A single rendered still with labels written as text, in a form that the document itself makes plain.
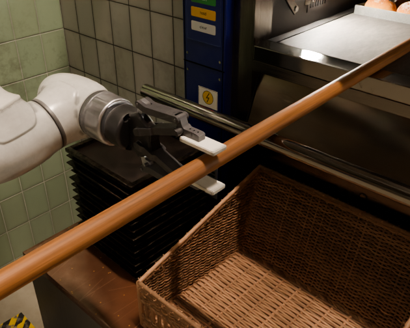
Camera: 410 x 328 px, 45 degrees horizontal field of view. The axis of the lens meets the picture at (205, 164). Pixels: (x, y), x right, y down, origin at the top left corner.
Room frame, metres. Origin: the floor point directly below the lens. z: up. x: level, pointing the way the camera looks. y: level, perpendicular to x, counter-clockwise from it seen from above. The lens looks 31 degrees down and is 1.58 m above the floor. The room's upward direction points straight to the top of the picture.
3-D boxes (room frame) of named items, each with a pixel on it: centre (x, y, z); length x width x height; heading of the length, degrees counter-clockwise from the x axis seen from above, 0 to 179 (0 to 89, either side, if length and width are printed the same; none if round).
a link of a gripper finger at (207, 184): (0.65, 0.00, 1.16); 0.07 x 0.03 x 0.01; 48
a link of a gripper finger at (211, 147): (0.65, 0.00, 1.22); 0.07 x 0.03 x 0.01; 48
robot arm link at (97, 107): (0.80, 0.17, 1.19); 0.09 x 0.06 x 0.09; 138
